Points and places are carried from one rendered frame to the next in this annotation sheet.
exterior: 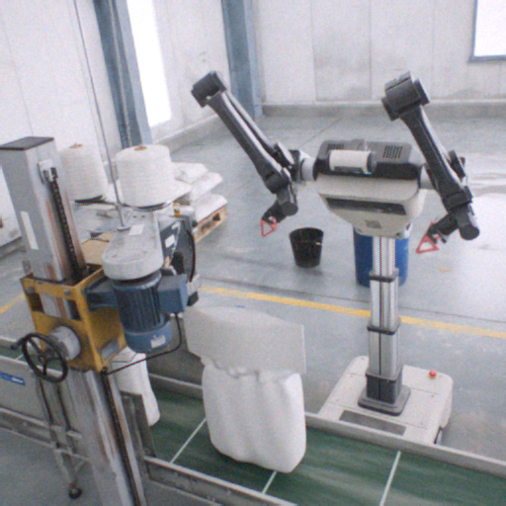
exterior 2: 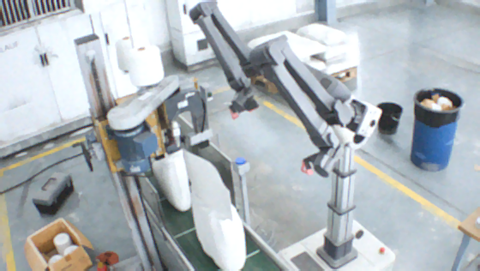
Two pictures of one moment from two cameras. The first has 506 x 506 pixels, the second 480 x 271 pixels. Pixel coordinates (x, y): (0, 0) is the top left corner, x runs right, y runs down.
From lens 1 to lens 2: 1.10 m
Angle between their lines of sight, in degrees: 30
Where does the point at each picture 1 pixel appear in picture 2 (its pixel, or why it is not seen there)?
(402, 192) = not seen: hidden behind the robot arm
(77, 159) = (120, 47)
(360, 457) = not seen: outside the picture
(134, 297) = (120, 140)
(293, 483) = not seen: outside the picture
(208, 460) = (193, 245)
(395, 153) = (326, 86)
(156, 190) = (141, 77)
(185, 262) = (197, 119)
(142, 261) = (121, 121)
